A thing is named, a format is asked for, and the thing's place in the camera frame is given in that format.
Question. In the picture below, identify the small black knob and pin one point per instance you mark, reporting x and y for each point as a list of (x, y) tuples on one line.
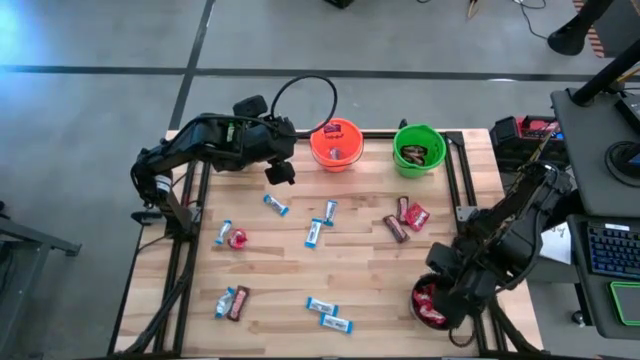
[(579, 317)]

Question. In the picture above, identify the black plastic bucket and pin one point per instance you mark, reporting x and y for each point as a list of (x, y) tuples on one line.
[(422, 281)]

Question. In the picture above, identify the black floor object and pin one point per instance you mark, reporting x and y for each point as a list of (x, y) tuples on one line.
[(340, 2)]

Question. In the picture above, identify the dark grey cabinet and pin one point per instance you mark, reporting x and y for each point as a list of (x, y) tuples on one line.
[(622, 25)]

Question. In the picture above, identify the grey metal stand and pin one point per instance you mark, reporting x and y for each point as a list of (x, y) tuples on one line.
[(35, 237)]

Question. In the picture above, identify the black backlit keyboard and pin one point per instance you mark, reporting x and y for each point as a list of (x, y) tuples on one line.
[(615, 250)]

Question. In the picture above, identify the black diagonal pole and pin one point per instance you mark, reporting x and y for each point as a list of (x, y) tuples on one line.
[(605, 75)]

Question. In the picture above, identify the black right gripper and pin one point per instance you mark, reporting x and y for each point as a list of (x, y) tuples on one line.
[(467, 290)]

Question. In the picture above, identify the white paper sheet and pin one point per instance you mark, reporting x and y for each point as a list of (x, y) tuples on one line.
[(560, 245)]

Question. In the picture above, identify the wooden stick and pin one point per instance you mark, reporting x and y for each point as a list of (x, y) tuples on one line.
[(472, 7)]

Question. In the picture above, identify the brown chocolate bar packet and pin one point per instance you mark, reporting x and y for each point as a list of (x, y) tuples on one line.
[(417, 159), (395, 228), (402, 210), (411, 150), (238, 302)]

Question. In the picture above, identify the dark grey keyboard desk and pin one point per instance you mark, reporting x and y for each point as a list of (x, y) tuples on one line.
[(577, 280)]

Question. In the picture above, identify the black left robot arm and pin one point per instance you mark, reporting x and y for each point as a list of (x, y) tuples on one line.
[(210, 140)]

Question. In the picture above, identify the person's shoe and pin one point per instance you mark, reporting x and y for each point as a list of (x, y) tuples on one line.
[(566, 41)]

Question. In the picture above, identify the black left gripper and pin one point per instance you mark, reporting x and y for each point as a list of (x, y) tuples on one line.
[(277, 140)]

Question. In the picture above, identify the black monitor stand base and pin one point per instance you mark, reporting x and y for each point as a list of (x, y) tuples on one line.
[(625, 159)]

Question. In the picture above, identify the red candy packet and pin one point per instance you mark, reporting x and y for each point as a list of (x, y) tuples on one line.
[(424, 300), (432, 316), (416, 216), (237, 239)]

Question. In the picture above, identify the person's leg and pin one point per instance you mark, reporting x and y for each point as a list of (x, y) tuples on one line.
[(595, 10)]

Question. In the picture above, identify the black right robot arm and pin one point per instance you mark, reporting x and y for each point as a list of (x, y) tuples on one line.
[(520, 220)]

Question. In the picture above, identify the orange plastic bucket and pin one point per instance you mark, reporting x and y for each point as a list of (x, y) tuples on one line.
[(350, 142)]

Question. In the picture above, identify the black red electronics box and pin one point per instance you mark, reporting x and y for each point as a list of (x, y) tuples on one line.
[(525, 137)]

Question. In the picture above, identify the green plastic bucket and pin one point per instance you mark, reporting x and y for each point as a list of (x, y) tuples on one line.
[(432, 142)]

